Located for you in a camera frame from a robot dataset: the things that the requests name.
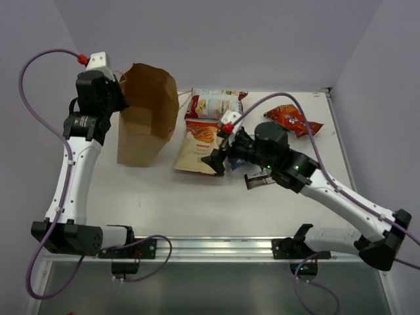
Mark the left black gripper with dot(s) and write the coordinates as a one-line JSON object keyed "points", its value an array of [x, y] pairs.
{"points": [[115, 95]]}

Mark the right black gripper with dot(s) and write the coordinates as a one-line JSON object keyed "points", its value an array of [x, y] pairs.
{"points": [[216, 159]]}

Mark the blue snack bag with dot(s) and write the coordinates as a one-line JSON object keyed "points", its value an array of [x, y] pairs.
{"points": [[235, 163]]}

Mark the cream snack packet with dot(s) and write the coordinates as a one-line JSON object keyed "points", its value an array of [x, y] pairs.
{"points": [[200, 140]]}

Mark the brown paper bag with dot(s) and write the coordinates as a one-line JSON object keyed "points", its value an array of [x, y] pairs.
{"points": [[149, 122]]}

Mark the red snack packet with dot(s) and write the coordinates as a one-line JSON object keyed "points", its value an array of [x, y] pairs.
{"points": [[211, 104]]}

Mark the orange red chips bag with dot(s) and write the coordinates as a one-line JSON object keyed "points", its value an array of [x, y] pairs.
{"points": [[290, 118]]}

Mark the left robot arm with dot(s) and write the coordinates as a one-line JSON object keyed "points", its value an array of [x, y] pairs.
{"points": [[64, 229]]}

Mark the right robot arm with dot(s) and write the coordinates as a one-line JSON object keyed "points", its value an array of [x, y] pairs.
{"points": [[376, 239]]}

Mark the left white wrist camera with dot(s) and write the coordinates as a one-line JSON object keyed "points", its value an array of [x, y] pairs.
{"points": [[97, 62]]}

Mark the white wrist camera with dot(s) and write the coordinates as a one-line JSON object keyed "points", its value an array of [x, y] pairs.
{"points": [[230, 123], [97, 62]]}

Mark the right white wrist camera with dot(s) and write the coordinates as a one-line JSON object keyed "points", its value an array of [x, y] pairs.
{"points": [[230, 123]]}

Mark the aluminium mounting rail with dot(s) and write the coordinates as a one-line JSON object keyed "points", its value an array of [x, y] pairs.
{"points": [[208, 249]]}

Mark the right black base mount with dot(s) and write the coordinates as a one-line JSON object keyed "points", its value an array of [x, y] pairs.
{"points": [[295, 256]]}

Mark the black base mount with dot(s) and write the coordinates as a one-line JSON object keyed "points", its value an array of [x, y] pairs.
{"points": [[126, 262], [295, 256]]}

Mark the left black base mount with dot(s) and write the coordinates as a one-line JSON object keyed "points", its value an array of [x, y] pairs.
{"points": [[126, 262]]}

